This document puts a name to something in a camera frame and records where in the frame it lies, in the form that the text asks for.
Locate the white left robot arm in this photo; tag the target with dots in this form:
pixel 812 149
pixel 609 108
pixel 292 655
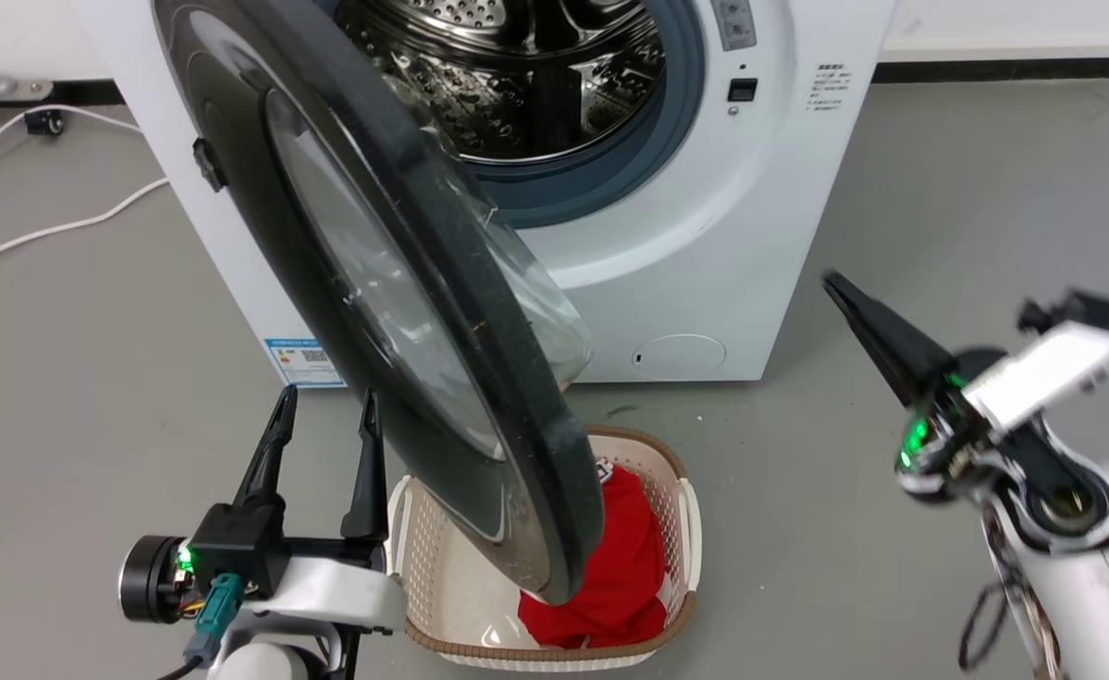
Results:
pixel 266 661

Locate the red garment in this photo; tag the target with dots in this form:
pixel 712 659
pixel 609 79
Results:
pixel 616 576

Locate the blue energy label sticker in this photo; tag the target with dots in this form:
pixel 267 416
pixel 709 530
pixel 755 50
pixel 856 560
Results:
pixel 304 363

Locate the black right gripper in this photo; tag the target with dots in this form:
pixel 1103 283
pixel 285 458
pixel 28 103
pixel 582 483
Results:
pixel 942 444

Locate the black caster wheel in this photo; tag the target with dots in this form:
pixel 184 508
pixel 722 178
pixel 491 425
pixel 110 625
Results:
pixel 45 122

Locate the beige plastic laundry basket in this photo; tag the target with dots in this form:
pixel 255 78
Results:
pixel 679 529

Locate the white front-load washing machine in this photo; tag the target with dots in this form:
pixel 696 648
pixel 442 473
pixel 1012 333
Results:
pixel 687 264

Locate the dark round washing machine door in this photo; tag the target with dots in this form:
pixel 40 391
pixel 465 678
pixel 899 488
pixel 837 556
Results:
pixel 479 312

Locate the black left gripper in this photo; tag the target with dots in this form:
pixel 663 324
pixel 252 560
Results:
pixel 238 543

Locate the steel washing machine drum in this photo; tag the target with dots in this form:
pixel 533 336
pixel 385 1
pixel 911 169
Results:
pixel 517 85

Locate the grey-blue rubber door gasket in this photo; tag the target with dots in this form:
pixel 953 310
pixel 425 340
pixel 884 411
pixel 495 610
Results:
pixel 654 156

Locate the black door hinge piece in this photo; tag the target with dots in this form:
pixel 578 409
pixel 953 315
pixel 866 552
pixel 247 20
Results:
pixel 209 165

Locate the grey control panel strip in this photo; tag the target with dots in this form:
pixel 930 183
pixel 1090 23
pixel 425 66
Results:
pixel 734 21

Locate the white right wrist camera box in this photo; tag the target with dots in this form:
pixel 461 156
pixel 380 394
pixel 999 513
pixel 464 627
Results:
pixel 1046 373

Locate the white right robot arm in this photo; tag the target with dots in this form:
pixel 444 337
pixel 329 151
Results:
pixel 1107 586

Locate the round white filter cover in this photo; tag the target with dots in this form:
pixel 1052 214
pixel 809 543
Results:
pixel 679 352

